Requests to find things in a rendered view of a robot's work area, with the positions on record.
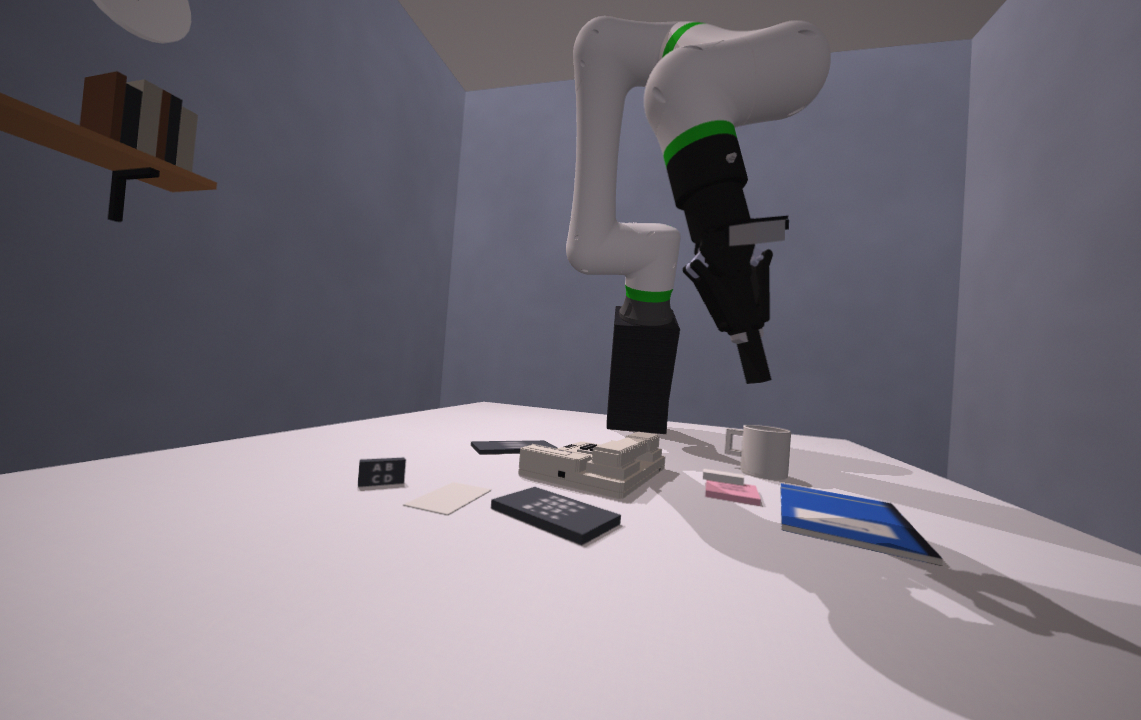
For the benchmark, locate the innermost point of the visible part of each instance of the pink sticky note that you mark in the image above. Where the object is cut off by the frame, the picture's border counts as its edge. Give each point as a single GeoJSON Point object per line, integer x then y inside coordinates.
{"type": "Point", "coordinates": [747, 494]}

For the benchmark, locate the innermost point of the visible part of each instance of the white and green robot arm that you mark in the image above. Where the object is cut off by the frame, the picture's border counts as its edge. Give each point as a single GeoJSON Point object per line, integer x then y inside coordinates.
{"type": "Point", "coordinates": [694, 98]}

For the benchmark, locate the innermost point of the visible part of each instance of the blue notebook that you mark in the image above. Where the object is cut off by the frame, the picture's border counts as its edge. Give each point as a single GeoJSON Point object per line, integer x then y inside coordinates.
{"type": "Point", "coordinates": [859, 522]}

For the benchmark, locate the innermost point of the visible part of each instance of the grey mug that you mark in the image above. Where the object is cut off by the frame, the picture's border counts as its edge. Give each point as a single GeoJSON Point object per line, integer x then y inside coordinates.
{"type": "Point", "coordinates": [764, 454]}

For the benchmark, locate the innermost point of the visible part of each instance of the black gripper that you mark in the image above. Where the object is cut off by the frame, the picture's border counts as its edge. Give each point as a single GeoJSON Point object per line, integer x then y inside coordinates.
{"type": "Point", "coordinates": [707, 213]}

